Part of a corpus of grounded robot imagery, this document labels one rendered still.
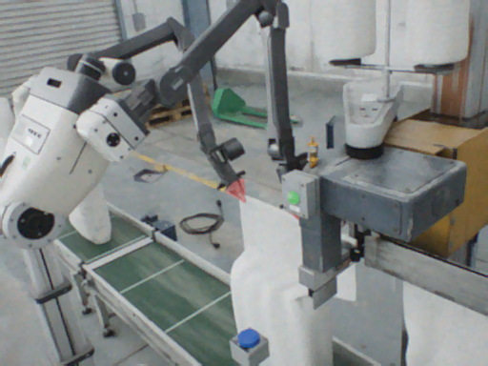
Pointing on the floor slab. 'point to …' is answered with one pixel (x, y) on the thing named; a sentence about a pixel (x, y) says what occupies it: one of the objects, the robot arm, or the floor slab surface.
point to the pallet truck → (225, 105)
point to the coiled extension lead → (204, 227)
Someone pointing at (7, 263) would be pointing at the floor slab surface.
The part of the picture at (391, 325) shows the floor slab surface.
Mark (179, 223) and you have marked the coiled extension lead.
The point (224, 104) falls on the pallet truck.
